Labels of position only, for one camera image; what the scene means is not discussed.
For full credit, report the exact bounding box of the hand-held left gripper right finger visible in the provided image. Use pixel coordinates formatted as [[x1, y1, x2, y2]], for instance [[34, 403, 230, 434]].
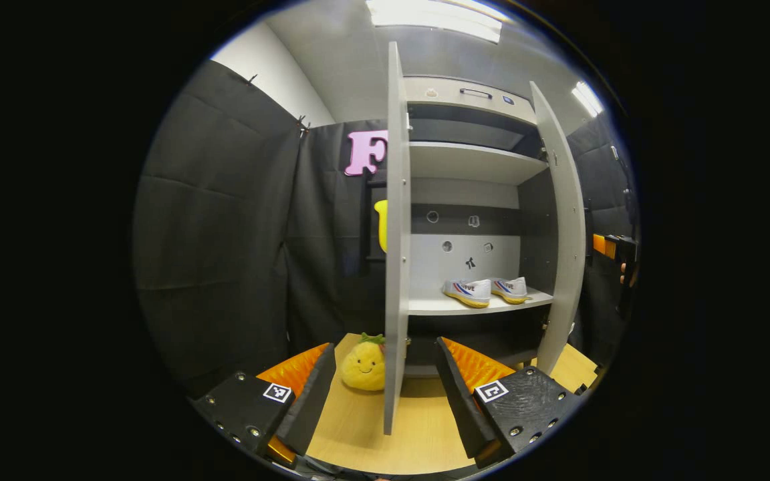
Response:
[[434, 336, 584, 468]]

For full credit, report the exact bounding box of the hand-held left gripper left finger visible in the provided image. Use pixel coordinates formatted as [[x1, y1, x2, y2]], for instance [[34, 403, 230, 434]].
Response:
[[191, 343, 338, 468]]

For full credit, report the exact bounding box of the grey shoe cabinet door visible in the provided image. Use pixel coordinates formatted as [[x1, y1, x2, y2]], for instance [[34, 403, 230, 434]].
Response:
[[529, 82, 588, 376], [383, 41, 412, 436]]

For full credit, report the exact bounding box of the white striped shoe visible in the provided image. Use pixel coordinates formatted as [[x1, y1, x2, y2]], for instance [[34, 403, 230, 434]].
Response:
[[442, 279, 493, 309], [491, 277, 532, 305]]

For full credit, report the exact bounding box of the grey shoe cabinet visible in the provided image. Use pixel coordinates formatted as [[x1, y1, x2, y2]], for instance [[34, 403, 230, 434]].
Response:
[[404, 75, 555, 378]]

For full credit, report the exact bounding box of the yellow plush toy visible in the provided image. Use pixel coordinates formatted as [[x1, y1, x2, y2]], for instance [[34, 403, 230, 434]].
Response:
[[340, 333, 387, 392]]

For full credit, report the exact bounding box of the small ceiling light panel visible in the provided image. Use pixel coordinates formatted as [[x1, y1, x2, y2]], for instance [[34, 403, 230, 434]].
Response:
[[571, 82, 605, 119]]

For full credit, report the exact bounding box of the black backdrop cloth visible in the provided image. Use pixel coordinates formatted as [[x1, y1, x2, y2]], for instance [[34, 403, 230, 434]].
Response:
[[132, 59, 640, 395]]

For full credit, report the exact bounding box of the large ceiling light panel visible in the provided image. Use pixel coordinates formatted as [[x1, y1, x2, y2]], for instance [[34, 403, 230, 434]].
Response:
[[366, 0, 513, 44]]

